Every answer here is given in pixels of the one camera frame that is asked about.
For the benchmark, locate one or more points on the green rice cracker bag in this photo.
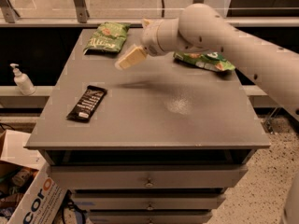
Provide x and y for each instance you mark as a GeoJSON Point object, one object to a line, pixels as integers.
{"type": "Point", "coordinates": [212, 61]}

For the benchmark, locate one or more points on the green jalapeno chip bag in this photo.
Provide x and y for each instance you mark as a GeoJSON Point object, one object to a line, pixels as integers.
{"type": "Point", "coordinates": [108, 37]}

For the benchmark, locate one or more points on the black candy bar wrapper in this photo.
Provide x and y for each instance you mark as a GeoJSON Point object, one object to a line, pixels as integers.
{"type": "Point", "coordinates": [87, 104]}

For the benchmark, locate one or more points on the grey drawer cabinet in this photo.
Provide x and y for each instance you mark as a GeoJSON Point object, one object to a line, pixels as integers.
{"type": "Point", "coordinates": [163, 146]}

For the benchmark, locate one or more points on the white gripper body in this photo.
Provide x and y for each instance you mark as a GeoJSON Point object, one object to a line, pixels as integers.
{"type": "Point", "coordinates": [149, 37]}

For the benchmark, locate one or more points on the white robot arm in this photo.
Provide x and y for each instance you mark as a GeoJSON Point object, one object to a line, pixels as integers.
{"type": "Point", "coordinates": [199, 27]}

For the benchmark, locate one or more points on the white cardboard box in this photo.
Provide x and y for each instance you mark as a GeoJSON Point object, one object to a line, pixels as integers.
{"type": "Point", "coordinates": [28, 194]}

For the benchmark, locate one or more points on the white pump dispenser bottle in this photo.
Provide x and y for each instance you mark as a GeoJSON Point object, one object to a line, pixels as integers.
{"type": "Point", "coordinates": [22, 81]}

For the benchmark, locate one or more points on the grey metal railing frame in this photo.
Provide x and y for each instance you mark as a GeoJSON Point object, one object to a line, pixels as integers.
{"type": "Point", "coordinates": [89, 13]}

